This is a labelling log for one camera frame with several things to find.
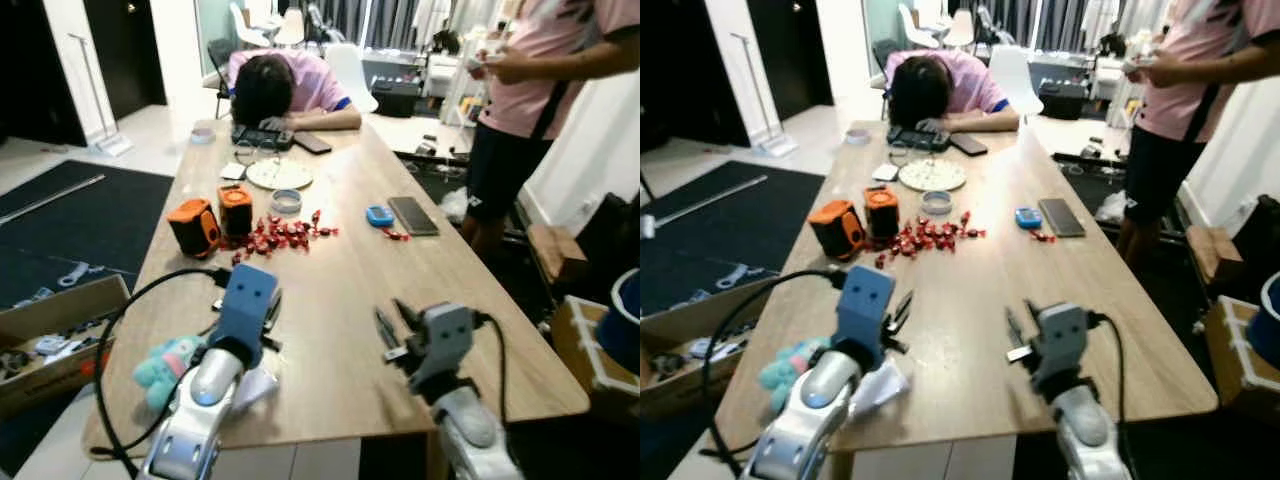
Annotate white crumpled paper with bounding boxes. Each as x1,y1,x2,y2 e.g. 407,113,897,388
850,361,912,417
230,365,281,413

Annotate pile of red candies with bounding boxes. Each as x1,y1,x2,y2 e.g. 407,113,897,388
230,210,341,267
877,211,988,270

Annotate large orange black box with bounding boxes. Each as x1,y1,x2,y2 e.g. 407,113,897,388
808,199,868,262
165,198,222,260

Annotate teal plush toy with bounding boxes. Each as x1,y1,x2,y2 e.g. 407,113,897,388
756,336,823,394
132,335,206,413

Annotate white round plate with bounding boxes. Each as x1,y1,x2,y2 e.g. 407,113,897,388
245,158,315,192
897,159,969,193

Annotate brown wooden stool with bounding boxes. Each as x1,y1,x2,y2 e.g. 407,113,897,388
1184,224,1247,292
526,221,592,287

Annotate black keypad device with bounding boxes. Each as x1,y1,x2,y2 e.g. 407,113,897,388
230,123,297,152
885,124,952,154

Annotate black floor mat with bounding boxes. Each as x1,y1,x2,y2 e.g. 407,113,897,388
0,160,175,312
640,160,827,317

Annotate wooden crate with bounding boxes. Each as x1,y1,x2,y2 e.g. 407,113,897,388
1199,294,1280,423
549,294,641,403

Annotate open cardboard box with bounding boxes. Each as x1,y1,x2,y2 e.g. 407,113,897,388
0,274,132,417
640,279,783,417

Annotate white pole stand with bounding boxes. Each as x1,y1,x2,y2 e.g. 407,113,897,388
729,32,800,159
67,32,134,159

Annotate black case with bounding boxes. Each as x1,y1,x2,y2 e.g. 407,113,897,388
1037,79,1090,122
369,77,422,120

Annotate blue bucket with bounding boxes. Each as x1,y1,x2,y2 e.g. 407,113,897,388
1244,269,1280,370
596,267,641,374

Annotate sleeping person in pink shirt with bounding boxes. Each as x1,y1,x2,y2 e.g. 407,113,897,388
882,50,1022,135
225,48,364,134

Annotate long metal bar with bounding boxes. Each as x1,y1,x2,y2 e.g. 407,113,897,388
654,175,770,230
0,173,107,227

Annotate white plastic chair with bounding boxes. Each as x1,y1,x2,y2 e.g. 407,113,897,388
989,44,1044,120
324,42,380,115

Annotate standing person in pink shirt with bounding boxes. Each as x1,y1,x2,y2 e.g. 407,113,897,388
460,0,641,257
1113,0,1280,269

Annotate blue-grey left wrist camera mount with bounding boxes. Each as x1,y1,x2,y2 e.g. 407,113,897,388
834,265,898,347
214,263,281,347

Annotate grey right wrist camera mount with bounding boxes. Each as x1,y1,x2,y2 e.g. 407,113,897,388
407,303,477,391
1029,303,1094,387

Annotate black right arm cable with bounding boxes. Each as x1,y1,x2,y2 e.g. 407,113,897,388
474,311,511,423
1090,311,1128,423

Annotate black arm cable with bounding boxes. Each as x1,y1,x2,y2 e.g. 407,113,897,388
93,266,233,473
474,311,511,423
699,266,847,469
1090,311,1128,423

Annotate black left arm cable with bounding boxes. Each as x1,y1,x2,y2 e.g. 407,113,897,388
699,266,847,469
93,266,233,473

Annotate white bracket tool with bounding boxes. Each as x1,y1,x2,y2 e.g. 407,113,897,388
56,261,107,290
714,261,762,292

